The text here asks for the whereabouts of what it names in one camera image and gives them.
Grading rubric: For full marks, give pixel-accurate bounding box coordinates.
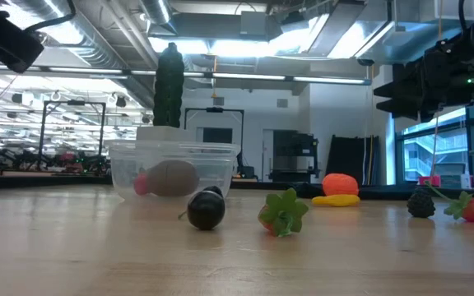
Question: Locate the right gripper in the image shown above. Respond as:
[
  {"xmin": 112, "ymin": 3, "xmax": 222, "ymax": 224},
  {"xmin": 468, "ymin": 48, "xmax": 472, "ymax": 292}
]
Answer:
[{"xmin": 373, "ymin": 35, "xmax": 471, "ymax": 123}]

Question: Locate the orange toy tangerine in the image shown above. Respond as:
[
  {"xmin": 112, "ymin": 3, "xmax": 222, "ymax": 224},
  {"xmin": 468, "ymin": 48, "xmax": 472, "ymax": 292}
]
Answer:
[{"xmin": 322, "ymin": 173, "xmax": 360, "ymax": 197}]

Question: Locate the yellow toy fruit slice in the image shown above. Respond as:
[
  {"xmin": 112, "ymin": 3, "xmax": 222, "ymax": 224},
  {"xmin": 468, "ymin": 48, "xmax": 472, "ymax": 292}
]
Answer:
[{"xmin": 311, "ymin": 193, "xmax": 361, "ymax": 208}]

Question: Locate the clear plastic tupperware container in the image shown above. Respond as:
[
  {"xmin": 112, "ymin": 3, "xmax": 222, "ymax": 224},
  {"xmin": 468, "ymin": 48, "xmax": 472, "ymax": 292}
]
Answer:
[{"xmin": 105, "ymin": 138, "xmax": 242, "ymax": 203}]

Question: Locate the dark toy cherry with stem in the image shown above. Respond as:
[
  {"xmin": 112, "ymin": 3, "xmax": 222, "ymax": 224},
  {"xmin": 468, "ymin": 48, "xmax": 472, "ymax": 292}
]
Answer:
[{"xmin": 178, "ymin": 189, "xmax": 226, "ymax": 231}]

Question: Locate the brown toy kiwi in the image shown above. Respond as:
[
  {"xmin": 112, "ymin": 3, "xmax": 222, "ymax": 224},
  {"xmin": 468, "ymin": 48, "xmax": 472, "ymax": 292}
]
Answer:
[{"xmin": 145, "ymin": 159, "xmax": 201, "ymax": 197}]

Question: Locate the large red toy strawberry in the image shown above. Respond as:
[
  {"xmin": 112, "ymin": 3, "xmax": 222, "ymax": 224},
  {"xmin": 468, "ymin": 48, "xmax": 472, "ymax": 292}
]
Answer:
[{"xmin": 132, "ymin": 170, "xmax": 151, "ymax": 197}]

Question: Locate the black leaning panel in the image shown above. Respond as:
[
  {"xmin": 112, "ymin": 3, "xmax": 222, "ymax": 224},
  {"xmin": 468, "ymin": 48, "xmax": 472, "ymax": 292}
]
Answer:
[{"xmin": 325, "ymin": 134, "xmax": 380, "ymax": 186}]

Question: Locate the pink box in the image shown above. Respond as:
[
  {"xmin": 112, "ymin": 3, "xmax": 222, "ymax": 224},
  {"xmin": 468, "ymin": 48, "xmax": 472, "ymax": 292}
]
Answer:
[{"xmin": 417, "ymin": 175, "xmax": 442, "ymax": 187}]

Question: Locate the teal and white box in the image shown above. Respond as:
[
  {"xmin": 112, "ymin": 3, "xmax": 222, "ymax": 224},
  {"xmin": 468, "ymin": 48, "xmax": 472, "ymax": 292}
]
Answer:
[{"xmin": 440, "ymin": 173, "xmax": 473, "ymax": 189}]

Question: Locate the black equipment cart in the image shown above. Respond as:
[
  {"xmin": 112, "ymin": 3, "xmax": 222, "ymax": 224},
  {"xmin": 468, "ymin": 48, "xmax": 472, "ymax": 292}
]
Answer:
[{"xmin": 268, "ymin": 129, "xmax": 321, "ymax": 183}]

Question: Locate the long tube light fixture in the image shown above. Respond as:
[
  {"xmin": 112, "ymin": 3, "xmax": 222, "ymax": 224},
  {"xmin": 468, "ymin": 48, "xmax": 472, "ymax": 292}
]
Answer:
[{"xmin": 183, "ymin": 72, "xmax": 373, "ymax": 86}]

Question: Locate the grey ceiling box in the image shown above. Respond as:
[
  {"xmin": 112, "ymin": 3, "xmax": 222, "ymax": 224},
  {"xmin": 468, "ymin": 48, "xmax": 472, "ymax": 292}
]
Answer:
[{"xmin": 239, "ymin": 11, "xmax": 267, "ymax": 36}]

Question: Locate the black rectangular screen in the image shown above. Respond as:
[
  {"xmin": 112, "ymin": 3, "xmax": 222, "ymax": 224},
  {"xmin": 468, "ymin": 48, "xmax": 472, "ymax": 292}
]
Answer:
[{"xmin": 202, "ymin": 127, "xmax": 234, "ymax": 144}]

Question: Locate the green cactus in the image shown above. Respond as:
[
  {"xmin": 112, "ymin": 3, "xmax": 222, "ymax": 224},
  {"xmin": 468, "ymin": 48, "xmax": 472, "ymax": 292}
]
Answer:
[{"xmin": 152, "ymin": 41, "xmax": 186, "ymax": 128}]

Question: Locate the black gantry rig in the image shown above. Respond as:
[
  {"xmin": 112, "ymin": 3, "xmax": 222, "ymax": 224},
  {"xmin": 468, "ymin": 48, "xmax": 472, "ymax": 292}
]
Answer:
[{"xmin": 38, "ymin": 99, "xmax": 107, "ymax": 172}]

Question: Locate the black robot arms workstation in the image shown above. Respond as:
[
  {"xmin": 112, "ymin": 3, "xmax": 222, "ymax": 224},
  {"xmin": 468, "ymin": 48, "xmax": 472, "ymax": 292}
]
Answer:
[{"xmin": 0, "ymin": 148, "xmax": 110, "ymax": 176}]

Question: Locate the orange hanging cord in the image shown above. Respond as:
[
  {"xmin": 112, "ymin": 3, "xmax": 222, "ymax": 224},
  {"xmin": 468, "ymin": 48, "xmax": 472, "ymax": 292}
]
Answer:
[{"xmin": 430, "ymin": 0, "xmax": 444, "ymax": 178}]

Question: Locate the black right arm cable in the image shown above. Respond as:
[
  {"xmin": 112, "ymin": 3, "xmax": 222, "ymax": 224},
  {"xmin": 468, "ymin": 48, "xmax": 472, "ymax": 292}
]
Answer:
[{"xmin": 458, "ymin": 0, "xmax": 474, "ymax": 42}]

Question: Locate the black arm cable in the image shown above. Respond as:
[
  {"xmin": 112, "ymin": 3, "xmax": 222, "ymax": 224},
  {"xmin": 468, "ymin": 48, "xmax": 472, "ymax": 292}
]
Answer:
[
  {"xmin": 22, "ymin": 0, "xmax": 77, "ymax": 34},
  {"xmin": 458, "ymin": 0, "xmax": 474, "ymax": 42}
]

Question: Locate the black gantry frame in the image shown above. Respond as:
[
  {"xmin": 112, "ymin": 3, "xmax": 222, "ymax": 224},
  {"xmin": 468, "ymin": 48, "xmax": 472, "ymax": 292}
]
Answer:
[{"xmin": 184, "ymin": 107, "xmax": 245, "ymax": 178}]

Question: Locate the round silver air duct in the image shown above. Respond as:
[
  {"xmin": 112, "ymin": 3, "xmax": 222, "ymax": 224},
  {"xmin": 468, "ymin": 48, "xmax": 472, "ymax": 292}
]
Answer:
[{"xmin": 0, "ymin": 0, "xmax": 160, "ymax": 110}]

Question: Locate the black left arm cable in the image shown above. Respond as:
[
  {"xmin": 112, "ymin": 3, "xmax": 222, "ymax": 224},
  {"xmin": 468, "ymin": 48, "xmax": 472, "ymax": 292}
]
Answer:
[{"xmin": 22, "ymin": 0, "xmax": 77, "ymax": 34}]

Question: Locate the black aluminium table frame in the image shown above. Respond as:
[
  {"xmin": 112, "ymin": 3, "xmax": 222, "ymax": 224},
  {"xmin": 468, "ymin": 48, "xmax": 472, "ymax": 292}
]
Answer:
[{"xmin": 0, "ymin": 172, "xmax": 474, "ymax": 203}]

